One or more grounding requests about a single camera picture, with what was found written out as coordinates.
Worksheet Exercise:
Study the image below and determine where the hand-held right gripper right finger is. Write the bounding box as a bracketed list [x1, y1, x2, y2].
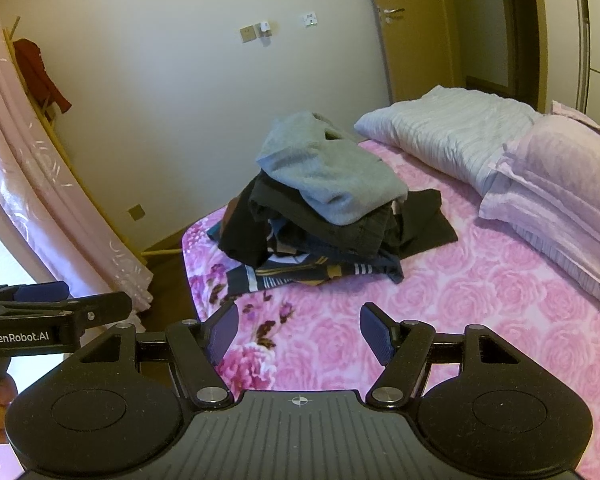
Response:
[360, 303, 531, 409]

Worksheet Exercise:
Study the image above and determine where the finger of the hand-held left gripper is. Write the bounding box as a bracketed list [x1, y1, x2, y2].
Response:
[0, 291, 134, 334]
[0, 281, 71, 306]

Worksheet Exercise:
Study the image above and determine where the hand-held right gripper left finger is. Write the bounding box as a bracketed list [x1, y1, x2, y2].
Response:
[70, 303, 240, 409]

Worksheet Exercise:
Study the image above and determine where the grey sweater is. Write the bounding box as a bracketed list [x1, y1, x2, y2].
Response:
[256, 111, 409, 227]

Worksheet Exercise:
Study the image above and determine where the navy patterned garment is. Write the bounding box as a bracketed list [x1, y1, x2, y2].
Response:
[207, 220, 406, 298]

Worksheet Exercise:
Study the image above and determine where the pink floral blanket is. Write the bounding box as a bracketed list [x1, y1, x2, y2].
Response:
[180, 137, 600, 480]

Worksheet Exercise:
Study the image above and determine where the dark charcoal garment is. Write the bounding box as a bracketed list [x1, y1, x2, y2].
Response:
[217, 177, 403, 268]

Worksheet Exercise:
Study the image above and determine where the pink patterned curtain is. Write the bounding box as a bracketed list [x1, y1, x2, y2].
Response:
[0, 0, 155, 313]

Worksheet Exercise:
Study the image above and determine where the grey striped pillow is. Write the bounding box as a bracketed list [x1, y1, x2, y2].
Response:
[354, 85, 548, 196]

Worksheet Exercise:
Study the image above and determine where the red hanging garment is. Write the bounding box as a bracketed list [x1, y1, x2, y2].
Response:
[12, 39, 72, 115]

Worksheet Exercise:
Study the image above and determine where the pink pillow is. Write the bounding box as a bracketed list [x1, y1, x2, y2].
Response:
[479, 101, 600, 318]

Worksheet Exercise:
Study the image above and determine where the brown wooden door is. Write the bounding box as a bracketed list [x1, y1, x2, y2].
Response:
[361, 0, 473, 107]

